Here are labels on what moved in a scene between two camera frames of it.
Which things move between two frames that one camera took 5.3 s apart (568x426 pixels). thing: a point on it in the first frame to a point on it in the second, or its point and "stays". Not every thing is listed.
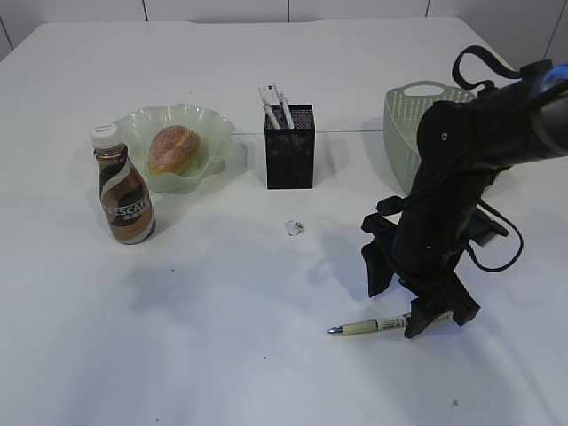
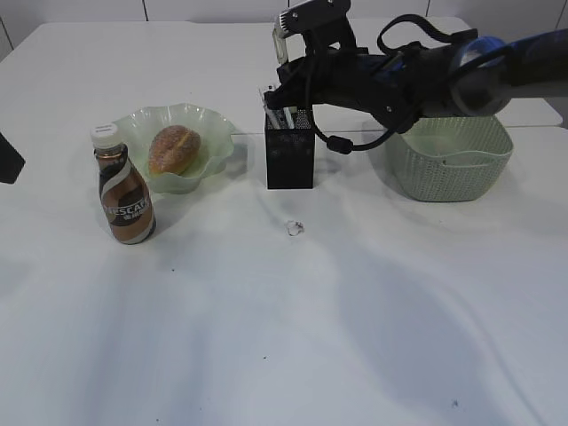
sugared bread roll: x=173 y=150 stays
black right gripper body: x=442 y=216 to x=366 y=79
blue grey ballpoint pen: x=284 y=101 stays
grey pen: x=271 y=115 stays
